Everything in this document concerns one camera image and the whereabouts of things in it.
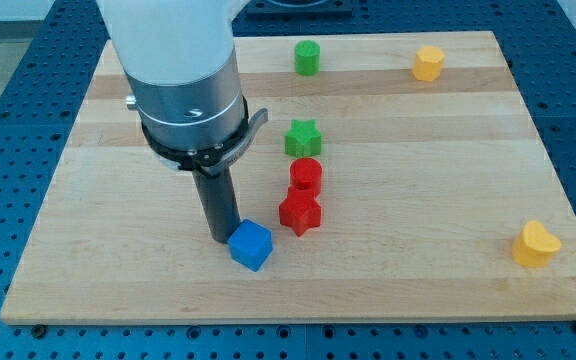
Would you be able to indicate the blue cube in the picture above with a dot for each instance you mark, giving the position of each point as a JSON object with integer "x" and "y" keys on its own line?
{"x": 250, "y": 244}

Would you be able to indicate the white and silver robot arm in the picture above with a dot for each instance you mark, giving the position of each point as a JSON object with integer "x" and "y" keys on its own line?
{"x": 180, "y": 61}

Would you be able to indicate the red star block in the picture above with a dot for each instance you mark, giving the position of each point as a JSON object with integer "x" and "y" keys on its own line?
{"x": 300, "y": 210}

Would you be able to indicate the green star block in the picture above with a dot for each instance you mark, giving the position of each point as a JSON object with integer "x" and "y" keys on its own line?
{"x": 303, "y": 139}

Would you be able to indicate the red cylinder block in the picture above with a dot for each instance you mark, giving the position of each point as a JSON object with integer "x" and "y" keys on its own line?
{"x": 306, "y": 174}

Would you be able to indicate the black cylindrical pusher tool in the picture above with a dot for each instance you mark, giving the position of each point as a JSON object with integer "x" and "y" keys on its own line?
{"x": 219, "y": 203}

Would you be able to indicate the light wooden board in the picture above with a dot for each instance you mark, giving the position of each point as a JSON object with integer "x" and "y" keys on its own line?
{"x": 425, "y": 186}

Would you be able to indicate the green cylinder block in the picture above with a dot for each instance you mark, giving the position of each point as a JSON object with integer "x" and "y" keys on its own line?
{"x": 307, "y": 57}

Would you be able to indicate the yellow hexagon block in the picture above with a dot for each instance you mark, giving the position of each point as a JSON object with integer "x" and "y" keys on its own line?
{"x": 428, "y": 63}

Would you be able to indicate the yellow heart block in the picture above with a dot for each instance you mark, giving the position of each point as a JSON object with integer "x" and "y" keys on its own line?
{"x": 535, "y": 246}

